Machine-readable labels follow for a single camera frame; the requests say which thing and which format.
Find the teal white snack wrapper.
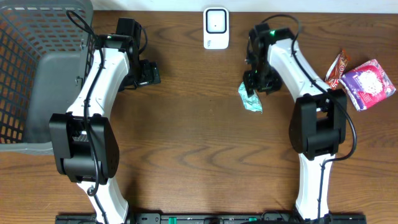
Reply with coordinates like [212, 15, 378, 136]
[238, 82, 263, 113]

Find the brown orange candy bar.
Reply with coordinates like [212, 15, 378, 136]
[325, 49, 350, 90]

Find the red purple snack bag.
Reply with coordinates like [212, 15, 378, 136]
[340, 59, 396, 111]

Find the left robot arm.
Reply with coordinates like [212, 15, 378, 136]
[49, 17, 161, 223]

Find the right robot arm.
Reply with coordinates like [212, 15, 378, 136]
[243, 23, 346, 223]

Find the white barcode scanner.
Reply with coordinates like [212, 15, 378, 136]
[203, 7, 229, 50]

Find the grey plastic mesh basket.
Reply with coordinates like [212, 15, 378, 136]
[1, 0, 94, 155]

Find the right black cable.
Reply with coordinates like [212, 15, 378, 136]
[261, 14, 358, 222]

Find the black cable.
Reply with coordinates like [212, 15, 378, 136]
[261, 14, 358, 222]
[65, 9, 108, 224]

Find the left black cable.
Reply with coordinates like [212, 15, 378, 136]
[65, 9, 108, 224]

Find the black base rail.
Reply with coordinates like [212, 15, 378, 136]
[55, 212, 368, 224]

